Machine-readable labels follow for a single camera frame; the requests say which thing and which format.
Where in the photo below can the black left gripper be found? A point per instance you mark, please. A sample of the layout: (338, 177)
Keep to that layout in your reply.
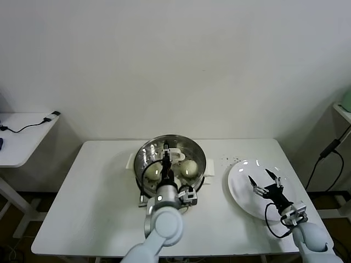
(167, 175)

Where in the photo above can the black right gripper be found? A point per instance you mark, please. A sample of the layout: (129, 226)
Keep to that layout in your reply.
(275, 195)

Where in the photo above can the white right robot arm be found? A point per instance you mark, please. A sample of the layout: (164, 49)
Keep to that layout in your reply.
(310, 238)

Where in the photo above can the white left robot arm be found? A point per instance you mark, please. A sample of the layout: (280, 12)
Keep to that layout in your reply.
(164, 227)

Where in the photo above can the stainless steel steamer basket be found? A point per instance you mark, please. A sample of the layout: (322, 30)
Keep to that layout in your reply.
(198, 184)

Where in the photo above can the steel steamer pot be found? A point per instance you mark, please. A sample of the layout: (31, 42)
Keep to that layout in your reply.
(210, 167)

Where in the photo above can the white round plate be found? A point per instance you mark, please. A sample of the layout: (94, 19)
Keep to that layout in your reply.
(241, 175)

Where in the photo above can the pale green container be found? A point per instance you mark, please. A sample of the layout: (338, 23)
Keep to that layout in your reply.
(346, 101)

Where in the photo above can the white side table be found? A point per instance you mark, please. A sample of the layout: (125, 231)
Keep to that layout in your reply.
(24, 148)

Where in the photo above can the dark blue object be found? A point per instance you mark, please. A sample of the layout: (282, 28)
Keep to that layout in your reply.
(1, 143)

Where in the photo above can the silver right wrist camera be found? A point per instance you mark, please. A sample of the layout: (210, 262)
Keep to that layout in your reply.
(299, 212)

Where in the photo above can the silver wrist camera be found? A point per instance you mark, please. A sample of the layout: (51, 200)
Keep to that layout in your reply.
(189, 195)
(299, 212)

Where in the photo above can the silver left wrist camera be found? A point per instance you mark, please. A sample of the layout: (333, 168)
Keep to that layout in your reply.
(189, 195)

